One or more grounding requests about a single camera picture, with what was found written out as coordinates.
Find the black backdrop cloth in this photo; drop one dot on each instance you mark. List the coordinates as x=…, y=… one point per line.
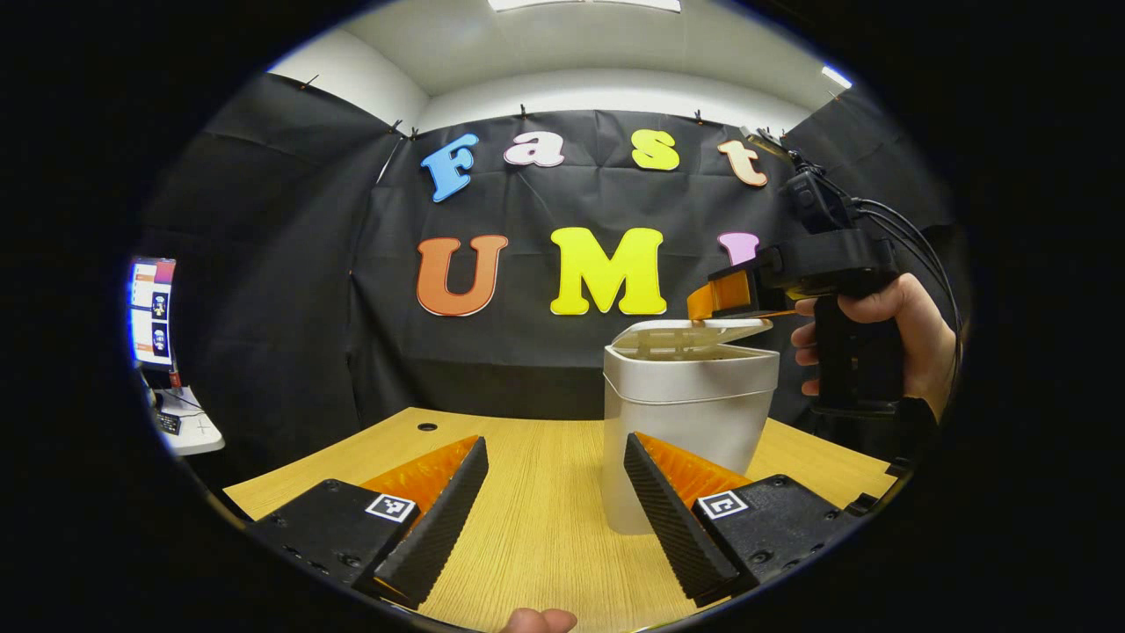
x=281, y=308

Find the small ceiling light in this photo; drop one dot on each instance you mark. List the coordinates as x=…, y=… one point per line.
x=837, y=76

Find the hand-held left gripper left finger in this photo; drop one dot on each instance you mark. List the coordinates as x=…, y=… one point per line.
x=435, y=527

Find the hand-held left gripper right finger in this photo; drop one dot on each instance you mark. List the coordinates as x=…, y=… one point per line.
x=668, y=527

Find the wooden desktop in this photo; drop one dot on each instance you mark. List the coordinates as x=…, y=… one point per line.
x=536, y=492

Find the white desktop garbage bin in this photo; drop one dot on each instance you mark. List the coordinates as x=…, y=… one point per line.
x=685, y=387

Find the white side table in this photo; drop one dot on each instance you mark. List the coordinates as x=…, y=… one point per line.
x=193, y=431

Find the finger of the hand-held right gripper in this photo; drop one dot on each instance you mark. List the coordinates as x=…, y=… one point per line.
x=729, y=294

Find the long ceiling light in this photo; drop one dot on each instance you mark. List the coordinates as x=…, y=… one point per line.
x=584, y=4

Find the computer monitor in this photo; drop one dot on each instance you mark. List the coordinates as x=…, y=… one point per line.
x=151, y=312

